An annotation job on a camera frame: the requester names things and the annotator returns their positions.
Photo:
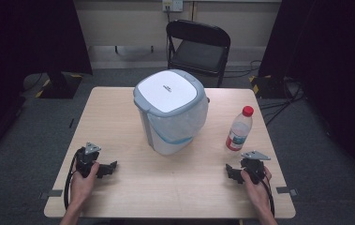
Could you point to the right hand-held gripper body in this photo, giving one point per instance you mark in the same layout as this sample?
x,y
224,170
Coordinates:
x,y
254,167

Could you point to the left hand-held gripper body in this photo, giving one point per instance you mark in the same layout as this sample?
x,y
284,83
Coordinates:
x,y
83,161

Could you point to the clear water bottle red cap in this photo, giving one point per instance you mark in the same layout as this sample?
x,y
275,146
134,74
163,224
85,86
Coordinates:
x,y
239,131

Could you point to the translucent plastic bin liner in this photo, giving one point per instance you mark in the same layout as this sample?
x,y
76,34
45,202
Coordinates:
x,y
181,125

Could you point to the white and blue-grey trash can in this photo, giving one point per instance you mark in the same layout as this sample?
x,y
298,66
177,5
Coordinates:
x,y
165,90

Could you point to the person's left hand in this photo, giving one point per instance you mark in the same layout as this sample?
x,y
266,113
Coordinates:
x,y
81,187

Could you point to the person's right hand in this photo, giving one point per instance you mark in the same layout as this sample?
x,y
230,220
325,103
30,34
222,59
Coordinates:
x,y
259,193

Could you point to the grey tape strip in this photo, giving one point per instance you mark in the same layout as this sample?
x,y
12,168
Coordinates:
x,y
53,193
286,190

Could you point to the black stand base striped tape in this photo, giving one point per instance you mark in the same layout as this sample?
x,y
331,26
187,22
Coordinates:
x,y
61,87
269,87

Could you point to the black folding chair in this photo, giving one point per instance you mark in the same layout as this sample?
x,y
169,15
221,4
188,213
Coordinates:
x,y
200,54

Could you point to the dark curtain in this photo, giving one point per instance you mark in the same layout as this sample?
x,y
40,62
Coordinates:
x,y
331,62
25,40

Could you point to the white wall socket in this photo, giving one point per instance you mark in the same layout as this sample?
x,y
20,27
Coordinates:
x,y
172,4

